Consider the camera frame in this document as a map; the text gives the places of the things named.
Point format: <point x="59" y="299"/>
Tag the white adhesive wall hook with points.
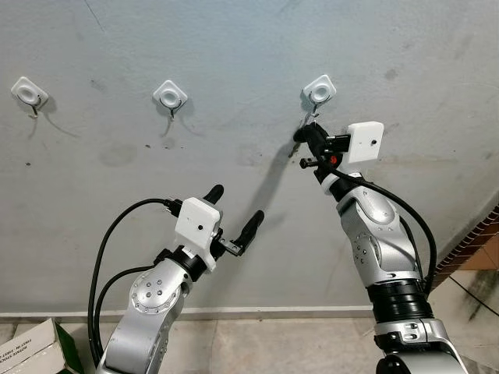
<point x="319" y="88"/>
<point x="30" y="93"/>
<point x="169" y="93"/>

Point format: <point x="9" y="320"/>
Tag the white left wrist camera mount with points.
<point x="196" y="226"/>

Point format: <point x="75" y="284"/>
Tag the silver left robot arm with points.
<point x="148" y="308"/>

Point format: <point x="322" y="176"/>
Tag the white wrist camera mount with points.
<point x="365" y="143"/>
<point x="196" y="226"/>

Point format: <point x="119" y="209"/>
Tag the white cardboard box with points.
<point x="31" y="351"/>

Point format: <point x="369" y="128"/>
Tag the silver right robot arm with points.
<point x="386" y="249"/>

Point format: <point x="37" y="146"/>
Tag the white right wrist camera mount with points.
<point x="365" y="143"/>

